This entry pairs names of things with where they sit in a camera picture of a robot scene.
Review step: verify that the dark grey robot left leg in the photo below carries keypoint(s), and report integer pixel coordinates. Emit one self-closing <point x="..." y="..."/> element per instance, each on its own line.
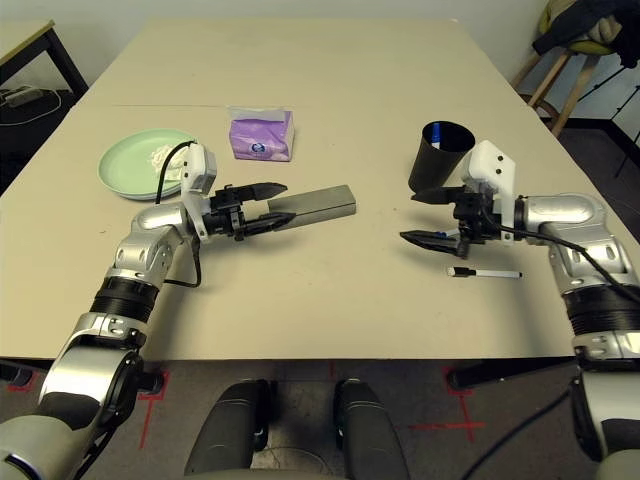
<point x="225" y="435"/>

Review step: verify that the black pen cup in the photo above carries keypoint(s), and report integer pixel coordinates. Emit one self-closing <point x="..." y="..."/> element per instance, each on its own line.
<point x="430" y="170"/>

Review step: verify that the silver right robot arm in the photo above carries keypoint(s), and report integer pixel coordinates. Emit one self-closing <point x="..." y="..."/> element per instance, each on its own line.
<point x="560" y="210"/>

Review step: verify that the white marker black cap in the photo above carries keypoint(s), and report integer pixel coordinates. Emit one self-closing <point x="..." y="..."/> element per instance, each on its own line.
<point x="485" y="273"/>

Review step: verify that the yellow-green stool cushion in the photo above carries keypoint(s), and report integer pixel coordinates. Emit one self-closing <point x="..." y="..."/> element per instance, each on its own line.
<point x="590" y="47"/>

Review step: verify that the red floor tape cross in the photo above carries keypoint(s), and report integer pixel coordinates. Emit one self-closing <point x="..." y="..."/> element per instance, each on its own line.
<point x="466" y="426"/>
<point x="149" y="410"/>

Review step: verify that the beige side table black legs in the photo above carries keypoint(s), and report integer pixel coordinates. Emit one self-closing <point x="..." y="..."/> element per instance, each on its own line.
<point x="25" y="37"/>

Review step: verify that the white power adapter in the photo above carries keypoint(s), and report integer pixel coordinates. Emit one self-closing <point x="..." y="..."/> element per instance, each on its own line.
<point x="17" y="95"/>

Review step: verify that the black tripod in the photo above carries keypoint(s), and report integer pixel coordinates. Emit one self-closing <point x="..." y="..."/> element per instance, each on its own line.
<point x="627" y="155"/>

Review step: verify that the light green plate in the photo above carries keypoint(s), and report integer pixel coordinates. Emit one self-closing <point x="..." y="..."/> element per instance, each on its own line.
<point x="125" y="160"/>

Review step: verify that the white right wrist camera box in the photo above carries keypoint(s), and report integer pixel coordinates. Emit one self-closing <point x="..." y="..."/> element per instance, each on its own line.
<point x="492" y="162"/>

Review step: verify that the grey glasses case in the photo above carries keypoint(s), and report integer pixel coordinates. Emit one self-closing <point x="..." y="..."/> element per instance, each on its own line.
<point x="320" y="205"/>

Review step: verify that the white tissue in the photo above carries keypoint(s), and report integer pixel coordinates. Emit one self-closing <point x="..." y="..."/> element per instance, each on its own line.
<point x="162" y="155"/>

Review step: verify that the dark jacket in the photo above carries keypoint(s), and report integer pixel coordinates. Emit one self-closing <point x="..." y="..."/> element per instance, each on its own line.
<point x="595" y="17"/>

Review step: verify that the dark grey robot leg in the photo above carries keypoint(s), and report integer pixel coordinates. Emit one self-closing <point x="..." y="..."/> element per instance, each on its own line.
<point x="225" y="435"/>
<point x="370" y="435"/>

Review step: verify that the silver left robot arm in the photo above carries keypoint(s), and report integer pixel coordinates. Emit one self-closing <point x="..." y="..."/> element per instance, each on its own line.
<point x="150" y="225"/>

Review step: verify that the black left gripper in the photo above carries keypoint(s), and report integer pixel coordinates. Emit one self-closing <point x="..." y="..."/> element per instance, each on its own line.
<point x="225" y="212"/>

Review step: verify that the dark grey robot right leg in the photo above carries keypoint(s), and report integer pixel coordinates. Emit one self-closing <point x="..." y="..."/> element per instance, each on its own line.
<point x="370" y="435"/>

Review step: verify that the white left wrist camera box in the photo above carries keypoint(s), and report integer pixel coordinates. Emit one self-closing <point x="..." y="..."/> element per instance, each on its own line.
<point x="195" y="165"/>

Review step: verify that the wooden stool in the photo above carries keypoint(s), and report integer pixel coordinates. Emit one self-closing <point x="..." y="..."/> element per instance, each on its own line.
<point x="547" y="80"/>

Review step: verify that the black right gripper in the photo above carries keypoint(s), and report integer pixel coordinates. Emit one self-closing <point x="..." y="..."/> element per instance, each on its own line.
<point x="475" y="215"/>

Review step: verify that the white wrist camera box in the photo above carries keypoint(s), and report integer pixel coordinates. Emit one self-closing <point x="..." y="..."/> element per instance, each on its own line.
<point x="195" y="165"/>
<point x="492" y="162"/>

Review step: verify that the purple tissue pack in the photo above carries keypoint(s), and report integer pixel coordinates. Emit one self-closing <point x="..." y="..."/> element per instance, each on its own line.
<point x="260" y="137"/>

